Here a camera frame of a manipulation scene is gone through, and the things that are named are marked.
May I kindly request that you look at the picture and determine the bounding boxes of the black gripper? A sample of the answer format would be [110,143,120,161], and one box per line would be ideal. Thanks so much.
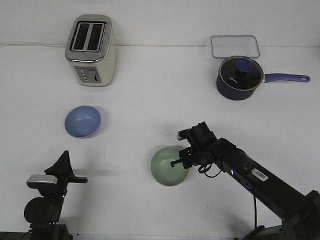
[170,121,220,168]
[44,150,88,194]

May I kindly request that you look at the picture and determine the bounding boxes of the green bowl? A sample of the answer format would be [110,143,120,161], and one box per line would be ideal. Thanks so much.
[150,146,189,187]

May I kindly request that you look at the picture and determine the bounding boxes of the blue bowl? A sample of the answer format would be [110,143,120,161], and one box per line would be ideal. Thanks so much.
[64,105,102,139]

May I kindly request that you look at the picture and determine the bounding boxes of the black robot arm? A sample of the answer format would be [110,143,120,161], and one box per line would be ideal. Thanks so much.
[24,150,88,240]
[170,122,320,240]

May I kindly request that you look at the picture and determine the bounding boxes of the dark blue saucepan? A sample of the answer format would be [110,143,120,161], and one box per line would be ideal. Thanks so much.
[216,73,311,101]

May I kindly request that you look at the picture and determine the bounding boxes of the glass pot lid blue knob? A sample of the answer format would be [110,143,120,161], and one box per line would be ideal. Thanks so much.
[218,56,264,91]

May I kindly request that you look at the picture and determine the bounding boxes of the silver two-slot toaster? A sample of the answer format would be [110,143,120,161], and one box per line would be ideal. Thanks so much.
[64,14,117,87]

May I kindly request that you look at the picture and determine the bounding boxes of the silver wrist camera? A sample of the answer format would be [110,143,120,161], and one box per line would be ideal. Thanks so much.
[26,174,58,189]
[177,128,190,141]

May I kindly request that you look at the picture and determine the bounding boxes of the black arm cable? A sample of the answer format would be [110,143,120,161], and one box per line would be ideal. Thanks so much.
[197,162,259,230]

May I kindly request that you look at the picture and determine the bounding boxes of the white toaster power cord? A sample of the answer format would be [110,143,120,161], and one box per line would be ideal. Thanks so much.
[0,42,69,49]

